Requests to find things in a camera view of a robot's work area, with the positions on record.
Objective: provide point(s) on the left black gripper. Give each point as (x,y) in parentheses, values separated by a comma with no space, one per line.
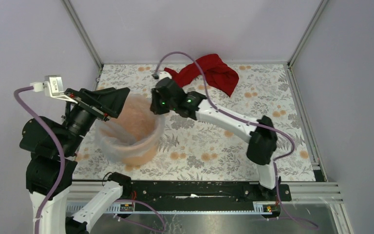
(111,100)

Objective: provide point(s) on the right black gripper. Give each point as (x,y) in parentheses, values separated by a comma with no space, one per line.
(155,107)

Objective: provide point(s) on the light blue plastic trash bag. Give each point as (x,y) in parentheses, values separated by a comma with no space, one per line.
(129,142)

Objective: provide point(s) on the orange plastic trash bin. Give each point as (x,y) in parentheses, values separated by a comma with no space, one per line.
(138,129)

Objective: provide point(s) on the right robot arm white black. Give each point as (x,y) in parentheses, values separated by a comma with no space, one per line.
(257,133)

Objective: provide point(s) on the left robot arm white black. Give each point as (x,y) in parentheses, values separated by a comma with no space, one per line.
(49,173)

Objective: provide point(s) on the red cloth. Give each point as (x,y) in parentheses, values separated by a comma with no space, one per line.
(218,74)

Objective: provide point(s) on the floral patterned table mat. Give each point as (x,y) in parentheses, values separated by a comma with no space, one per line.
(193,150)

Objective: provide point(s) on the metal front tray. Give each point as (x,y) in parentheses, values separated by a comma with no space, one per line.
(315,208)

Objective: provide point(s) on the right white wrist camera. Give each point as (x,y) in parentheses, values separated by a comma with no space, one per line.
(162,78)

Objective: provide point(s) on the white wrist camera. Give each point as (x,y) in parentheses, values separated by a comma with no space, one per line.
(162,78)
(52,86)

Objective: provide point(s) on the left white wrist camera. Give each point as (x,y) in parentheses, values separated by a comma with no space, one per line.
(52,86)

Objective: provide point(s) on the left aluminium frame post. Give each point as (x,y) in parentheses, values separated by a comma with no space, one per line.
(82,32)

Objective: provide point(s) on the aluminium frame post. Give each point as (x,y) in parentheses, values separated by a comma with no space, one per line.
(82,32)
(315,18)

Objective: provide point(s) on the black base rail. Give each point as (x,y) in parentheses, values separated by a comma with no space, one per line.
(198,196)

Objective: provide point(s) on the right aluminium frame post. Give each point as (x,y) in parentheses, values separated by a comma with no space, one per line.
(315,18)

